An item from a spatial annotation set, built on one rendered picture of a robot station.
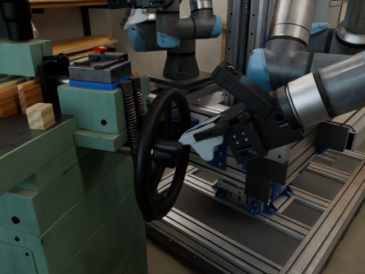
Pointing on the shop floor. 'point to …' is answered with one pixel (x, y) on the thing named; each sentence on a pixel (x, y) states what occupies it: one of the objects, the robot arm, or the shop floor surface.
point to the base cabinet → (86, 234)
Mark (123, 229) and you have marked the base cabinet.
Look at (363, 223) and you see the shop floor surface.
